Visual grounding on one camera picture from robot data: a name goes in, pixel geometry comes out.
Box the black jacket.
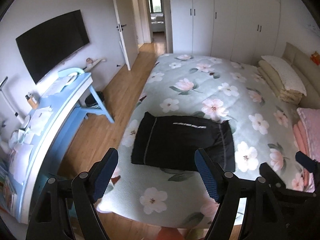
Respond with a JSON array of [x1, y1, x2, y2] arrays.
[[131, 112, 235, 172]]

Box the white bedroom door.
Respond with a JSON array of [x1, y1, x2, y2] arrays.
[[113, 0, 139, 70]]

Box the pink folded blanket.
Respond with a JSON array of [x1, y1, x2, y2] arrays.
[[293, 120, 310, 189]]

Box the lilac patterned blanket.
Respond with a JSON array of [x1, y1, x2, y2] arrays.
[[297, 107, 320, 161]]

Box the floral green bedspread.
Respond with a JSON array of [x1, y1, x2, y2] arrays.
[[97, 54, 313, 228]]

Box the light blue desk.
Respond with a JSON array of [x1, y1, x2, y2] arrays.
[[8, 68, 114, 224]]

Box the beige folded quilt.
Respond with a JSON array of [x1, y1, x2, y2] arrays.
[[258, 60, 303, 105]]

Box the white pillow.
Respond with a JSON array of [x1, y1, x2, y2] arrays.
[[261, 55, 307, 96]]

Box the beige headboard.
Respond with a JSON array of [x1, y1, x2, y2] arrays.
[[282, 42, 319, 109]]

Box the red headboard toy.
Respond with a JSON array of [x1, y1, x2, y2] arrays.
[[310, 51, 320, 66]]

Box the brown bottle on desk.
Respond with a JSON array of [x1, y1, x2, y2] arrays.
[[25, 93, 39, 110]]

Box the black waste basket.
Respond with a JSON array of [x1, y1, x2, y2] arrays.
[[85, 91, 105, 109]]

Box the white desk lamp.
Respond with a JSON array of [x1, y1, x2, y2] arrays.
[[0, 76, 24, 124]]

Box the white wardrobe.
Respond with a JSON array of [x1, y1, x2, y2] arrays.
[[170, 0, 280, 64]]

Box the black wall television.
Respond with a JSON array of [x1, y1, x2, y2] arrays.
[[16, 10, 89, 83]]

